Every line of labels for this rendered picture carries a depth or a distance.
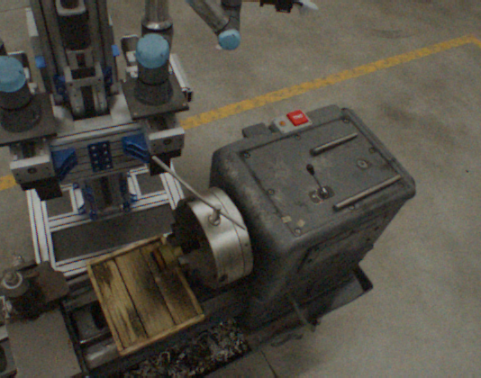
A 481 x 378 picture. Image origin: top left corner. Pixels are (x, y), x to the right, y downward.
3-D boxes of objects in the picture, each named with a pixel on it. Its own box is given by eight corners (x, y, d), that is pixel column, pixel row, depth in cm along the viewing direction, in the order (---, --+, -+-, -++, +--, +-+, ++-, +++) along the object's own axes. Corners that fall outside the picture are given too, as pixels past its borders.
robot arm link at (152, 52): (134, 82, 161) (132, 52, 150) (140, 58, 169) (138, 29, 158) (167, 85, 162) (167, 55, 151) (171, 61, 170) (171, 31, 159)
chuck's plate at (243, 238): (204, 211, 170) (215, 168, 143) (242, 285, 158) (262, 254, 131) (195, 215, 168) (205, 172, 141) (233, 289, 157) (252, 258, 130)
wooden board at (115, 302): (162, 237, 170) (162, 232, 167) (204, 319, 153) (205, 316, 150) (86, 267, 159) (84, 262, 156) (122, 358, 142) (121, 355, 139)
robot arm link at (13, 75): (4, 113, 145) (-8, 83, 134) (-13, 92, 150) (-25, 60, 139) (38, 99, 151) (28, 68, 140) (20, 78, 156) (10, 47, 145)
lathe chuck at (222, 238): (195, 215, 168) (205, 172, 141) (233, 290, 157) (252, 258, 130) (174, 223, 165) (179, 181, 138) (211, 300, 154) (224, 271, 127)
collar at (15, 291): (25, 267, 129) (22, 263, 127) (32, 291, 126) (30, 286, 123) (-2, 278, 127) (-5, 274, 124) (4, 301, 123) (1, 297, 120)
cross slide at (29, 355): (44, 260, 152) (41, 255, 148) (84, 376, 132) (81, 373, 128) (-5, 279, 146) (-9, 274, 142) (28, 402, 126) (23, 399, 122)
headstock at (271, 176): (319, 159, 203) (345, 96, 171) (384, 243, 180) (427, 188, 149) (201, 204, 181) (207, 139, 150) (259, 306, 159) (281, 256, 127)
